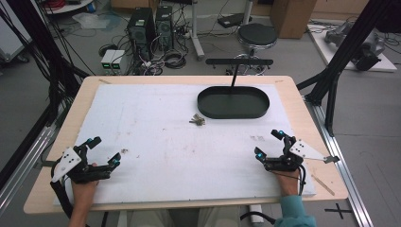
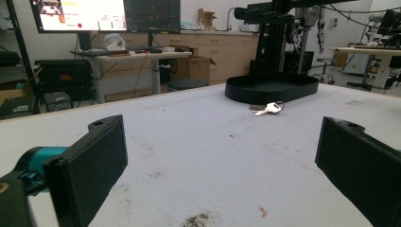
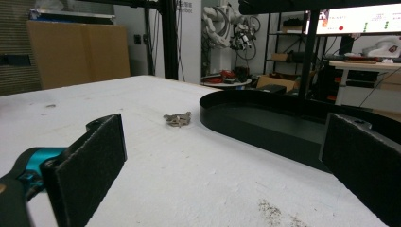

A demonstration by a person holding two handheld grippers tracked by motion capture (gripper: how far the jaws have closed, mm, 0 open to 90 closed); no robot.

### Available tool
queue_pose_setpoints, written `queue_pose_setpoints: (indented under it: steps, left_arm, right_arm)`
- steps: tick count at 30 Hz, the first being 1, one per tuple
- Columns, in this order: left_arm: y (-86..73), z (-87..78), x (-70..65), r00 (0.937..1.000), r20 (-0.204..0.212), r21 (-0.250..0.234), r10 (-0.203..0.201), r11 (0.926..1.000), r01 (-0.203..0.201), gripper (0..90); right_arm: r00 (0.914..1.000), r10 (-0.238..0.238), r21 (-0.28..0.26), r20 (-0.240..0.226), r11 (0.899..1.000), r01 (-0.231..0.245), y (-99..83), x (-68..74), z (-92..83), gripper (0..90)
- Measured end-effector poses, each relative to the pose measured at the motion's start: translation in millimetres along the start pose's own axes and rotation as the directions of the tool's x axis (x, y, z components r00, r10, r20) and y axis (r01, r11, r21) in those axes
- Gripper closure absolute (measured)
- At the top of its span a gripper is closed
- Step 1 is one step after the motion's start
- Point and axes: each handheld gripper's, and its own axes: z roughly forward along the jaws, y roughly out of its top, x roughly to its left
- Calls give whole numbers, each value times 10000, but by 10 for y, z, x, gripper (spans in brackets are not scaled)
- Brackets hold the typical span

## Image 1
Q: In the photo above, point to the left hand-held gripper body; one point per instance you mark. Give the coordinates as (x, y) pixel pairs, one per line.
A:
(67, 160)

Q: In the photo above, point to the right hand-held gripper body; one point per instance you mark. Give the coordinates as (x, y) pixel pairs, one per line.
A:
(304, 150)

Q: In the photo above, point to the person's left hand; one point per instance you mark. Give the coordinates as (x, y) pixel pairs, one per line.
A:
(83, 190)

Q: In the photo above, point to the person's right hand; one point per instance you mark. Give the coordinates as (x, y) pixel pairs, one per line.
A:
(288, 183)

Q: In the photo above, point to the thin wooden stick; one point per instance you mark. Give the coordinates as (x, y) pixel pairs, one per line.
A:
(323, 185)

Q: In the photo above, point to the black oval tray with hanger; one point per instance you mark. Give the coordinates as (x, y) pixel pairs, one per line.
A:
(233, 102)

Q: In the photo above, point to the white table leg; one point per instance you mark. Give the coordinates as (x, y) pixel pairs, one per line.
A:
(256, 213)

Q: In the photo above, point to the white foam board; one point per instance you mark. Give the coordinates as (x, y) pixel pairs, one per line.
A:
(176, 157)

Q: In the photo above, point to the bunch of metal keys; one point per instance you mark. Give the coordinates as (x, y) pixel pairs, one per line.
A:
(197, 119)

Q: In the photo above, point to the white power supply box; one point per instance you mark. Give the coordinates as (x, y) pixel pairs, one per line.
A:
(108, 60)
(118, 60)

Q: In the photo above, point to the black round stool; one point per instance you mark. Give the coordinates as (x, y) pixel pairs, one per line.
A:
(257, 34)

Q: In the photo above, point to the white floor board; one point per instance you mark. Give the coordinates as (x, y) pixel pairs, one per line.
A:
(384, 64)

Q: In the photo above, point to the brown cardboard box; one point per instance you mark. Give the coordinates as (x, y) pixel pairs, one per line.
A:
(291, 17)

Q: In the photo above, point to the black computer tower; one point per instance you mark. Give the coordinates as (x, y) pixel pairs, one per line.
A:
(164, 26)
(141, 31)

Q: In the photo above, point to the clear plastic sheet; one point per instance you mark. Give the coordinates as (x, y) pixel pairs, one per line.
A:
(91, 21)

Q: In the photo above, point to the black flat box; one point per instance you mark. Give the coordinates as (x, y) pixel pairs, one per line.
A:
(233, 20)

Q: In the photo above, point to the grey machine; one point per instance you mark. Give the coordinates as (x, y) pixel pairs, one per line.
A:
(369, 44)

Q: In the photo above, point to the white desk leg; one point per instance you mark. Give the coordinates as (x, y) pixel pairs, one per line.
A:
(195, 31)

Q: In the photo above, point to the white round table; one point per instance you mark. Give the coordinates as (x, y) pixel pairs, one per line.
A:
(69, 7)

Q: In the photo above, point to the aluminium rail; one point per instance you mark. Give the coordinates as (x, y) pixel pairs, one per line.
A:
(343, 170)
(22, 167)

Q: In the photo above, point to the black metal frame stand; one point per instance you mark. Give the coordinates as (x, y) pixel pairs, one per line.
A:
(343, 53)
(31, 47)

